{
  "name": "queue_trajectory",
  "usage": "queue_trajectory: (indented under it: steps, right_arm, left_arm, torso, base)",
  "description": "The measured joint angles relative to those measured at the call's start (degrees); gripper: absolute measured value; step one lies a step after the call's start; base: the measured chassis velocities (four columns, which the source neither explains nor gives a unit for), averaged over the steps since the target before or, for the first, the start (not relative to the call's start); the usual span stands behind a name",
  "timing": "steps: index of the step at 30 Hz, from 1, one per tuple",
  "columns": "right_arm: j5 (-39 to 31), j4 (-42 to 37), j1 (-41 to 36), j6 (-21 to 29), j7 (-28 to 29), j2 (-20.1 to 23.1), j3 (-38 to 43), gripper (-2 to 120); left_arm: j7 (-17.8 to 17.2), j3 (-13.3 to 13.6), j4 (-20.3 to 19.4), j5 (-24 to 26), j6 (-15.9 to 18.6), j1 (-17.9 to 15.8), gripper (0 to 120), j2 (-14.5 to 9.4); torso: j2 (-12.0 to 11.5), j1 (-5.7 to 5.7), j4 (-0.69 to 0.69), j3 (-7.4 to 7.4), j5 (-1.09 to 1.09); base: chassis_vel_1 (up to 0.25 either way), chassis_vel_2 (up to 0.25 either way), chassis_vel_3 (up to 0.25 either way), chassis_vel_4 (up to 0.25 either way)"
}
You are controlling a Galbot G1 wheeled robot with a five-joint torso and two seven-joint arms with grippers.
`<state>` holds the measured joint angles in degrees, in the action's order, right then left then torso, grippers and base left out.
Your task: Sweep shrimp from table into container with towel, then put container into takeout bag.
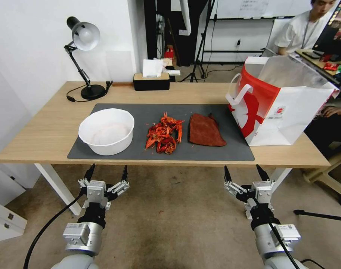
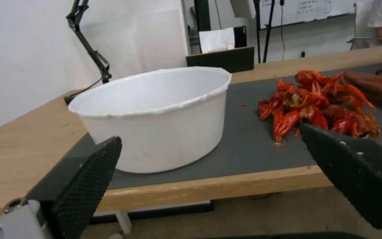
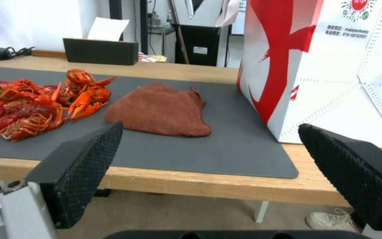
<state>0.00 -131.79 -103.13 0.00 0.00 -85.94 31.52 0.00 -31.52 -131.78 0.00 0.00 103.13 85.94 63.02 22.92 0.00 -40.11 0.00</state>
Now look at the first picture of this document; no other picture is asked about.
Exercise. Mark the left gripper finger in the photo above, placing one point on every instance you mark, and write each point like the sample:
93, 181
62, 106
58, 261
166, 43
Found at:
85, 183
121, 187

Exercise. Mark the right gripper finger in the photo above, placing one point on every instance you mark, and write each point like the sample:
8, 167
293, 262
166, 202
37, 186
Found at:
234, 189
264, 175

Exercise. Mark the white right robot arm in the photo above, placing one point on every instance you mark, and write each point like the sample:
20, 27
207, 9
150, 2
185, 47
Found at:
271, 241

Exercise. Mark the white round container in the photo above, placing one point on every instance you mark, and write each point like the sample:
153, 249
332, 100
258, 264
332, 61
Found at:
108, 145

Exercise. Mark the brown towel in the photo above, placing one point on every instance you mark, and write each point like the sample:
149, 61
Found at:
205, 131

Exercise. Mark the red and white takeout bag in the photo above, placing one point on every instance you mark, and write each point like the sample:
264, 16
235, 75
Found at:
293, 112

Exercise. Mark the dark grey table mat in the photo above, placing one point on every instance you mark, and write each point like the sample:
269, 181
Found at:
131, 151

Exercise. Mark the black stand leg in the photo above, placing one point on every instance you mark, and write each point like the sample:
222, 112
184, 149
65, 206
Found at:
321, 215

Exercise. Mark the red crayfish shell pile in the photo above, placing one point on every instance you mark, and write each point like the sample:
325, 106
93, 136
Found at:
162, 137

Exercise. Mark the wooden table with white legs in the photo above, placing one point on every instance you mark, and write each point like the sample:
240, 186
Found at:
47, 126

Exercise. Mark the person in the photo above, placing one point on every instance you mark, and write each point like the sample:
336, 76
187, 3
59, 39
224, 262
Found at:
324, 131
299, 30

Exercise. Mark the white cabinet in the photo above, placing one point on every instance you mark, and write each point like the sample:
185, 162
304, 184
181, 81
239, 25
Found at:
7, 213

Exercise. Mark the black desk lamp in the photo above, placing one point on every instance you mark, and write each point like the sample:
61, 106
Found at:
93, 91

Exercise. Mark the black tissue box wooden lid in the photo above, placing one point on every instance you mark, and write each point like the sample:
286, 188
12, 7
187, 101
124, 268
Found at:
150, 84

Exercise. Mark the wooden side desk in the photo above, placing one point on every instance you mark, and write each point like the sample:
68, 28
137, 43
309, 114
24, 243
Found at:
304, 63

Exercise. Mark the white tissue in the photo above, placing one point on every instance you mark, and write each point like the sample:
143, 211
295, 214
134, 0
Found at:
152, 68

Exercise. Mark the flat white box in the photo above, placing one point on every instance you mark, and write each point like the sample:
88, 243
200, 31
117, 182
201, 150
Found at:
172, 72

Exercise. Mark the red snack packets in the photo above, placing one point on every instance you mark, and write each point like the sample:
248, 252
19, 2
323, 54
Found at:
330, 66

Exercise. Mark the black smartphone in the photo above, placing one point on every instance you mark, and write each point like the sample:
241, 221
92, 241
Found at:
313, 54

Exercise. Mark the black tripod stand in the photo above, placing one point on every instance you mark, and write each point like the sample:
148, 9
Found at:
199, 50

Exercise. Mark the red fire extinguisher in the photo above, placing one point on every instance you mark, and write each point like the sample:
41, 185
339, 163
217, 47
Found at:
169, 54

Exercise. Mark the black computer monitor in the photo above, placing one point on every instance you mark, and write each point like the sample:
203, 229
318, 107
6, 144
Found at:
332, 36

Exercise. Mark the white whiteboard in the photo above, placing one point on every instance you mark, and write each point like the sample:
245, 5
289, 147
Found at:
257, 8

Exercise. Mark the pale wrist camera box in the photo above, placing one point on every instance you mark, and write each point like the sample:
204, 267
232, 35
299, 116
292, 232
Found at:
96, 193
264, 193

